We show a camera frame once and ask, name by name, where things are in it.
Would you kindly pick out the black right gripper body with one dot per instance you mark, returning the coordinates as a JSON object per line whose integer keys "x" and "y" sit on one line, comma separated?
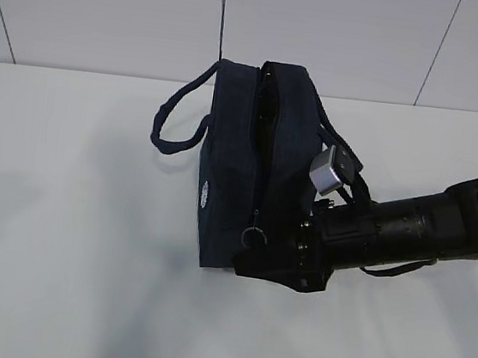
{"x": 332, "y": 238}

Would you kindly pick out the dark navy lunch bag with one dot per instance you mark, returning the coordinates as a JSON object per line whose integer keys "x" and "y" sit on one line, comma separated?
{"x": 275, "y": 99}

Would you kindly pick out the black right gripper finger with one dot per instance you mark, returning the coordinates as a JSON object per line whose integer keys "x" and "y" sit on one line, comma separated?
{"x": 268, "y": 264}

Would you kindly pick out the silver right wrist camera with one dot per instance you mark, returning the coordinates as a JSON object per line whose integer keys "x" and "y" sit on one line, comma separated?
{"x": 331, "y": 170}

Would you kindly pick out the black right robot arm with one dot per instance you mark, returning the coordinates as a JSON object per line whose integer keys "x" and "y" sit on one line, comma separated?
{"x": 409, "y": 234}

